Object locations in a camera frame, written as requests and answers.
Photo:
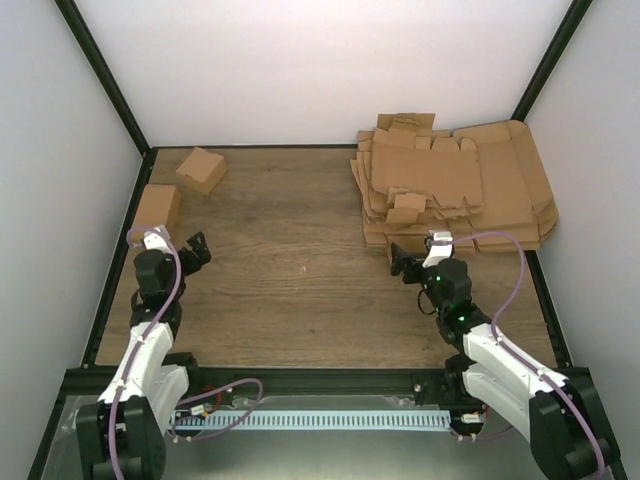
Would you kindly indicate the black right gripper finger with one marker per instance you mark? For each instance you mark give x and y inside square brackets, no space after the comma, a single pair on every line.
[397,253]
[397,267]

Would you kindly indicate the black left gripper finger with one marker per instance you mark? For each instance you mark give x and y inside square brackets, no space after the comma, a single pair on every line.
[204,255]
[197,241]

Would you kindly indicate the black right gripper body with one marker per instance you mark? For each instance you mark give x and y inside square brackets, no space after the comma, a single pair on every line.
[411,277]

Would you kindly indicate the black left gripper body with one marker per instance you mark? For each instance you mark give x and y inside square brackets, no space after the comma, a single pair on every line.
[187,255]

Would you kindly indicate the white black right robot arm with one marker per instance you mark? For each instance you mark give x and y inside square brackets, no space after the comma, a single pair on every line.
[561,416]

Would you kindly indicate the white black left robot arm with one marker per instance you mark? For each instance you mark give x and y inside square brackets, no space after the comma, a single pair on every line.
[121,434]

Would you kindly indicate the folded small cardboard box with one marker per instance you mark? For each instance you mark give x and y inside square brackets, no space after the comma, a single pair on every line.
[202,170]

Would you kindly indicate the stack of flat cardboard boxes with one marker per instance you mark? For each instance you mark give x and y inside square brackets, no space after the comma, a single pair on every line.
[485,184]

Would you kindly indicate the grey metal front plate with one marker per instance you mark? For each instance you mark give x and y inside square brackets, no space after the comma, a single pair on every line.
[349,455]

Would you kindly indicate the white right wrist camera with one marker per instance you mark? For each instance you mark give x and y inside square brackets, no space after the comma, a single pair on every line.
[439,246]

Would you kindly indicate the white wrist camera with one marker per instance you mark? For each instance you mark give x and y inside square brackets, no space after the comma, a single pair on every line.
[157,238]
[439,246]

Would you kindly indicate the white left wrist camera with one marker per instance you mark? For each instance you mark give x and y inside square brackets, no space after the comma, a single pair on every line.
[157,238]

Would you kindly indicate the light blue slotted cable duct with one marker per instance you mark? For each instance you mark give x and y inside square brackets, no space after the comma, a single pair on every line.
[322,420]

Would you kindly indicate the black aluminium frame rail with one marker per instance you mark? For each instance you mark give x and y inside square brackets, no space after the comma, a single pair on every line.
[425,385]

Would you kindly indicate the black left frame post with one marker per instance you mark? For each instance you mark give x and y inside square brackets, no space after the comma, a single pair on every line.
[89,47]

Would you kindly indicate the black frame post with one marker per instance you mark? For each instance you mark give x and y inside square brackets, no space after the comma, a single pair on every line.
[89,47]
[563,35]

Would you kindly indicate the black right frame post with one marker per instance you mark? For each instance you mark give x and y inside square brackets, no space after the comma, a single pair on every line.
[563,35]

